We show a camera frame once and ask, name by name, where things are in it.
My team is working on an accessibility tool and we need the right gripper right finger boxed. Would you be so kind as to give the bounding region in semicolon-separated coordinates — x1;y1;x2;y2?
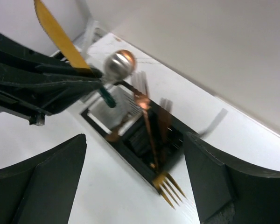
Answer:
183;132;280;224

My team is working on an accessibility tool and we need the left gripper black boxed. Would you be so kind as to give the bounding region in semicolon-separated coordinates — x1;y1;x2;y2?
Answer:
0;33;102;126

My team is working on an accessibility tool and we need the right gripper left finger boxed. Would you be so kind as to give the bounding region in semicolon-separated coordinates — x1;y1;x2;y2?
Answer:
0;134;87;224

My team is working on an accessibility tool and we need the gold fork dark handle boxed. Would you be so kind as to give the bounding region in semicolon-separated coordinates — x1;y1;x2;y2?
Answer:
150;163;187;210

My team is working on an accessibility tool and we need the silver spoon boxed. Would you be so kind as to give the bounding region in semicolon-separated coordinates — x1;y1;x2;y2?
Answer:
102;53;130;84

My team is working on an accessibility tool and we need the copper spoon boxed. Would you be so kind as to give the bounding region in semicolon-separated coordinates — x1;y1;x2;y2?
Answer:
115;49;137;74

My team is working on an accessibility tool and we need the black utensil holder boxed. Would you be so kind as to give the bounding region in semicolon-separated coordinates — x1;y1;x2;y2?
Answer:
80;98;199;194

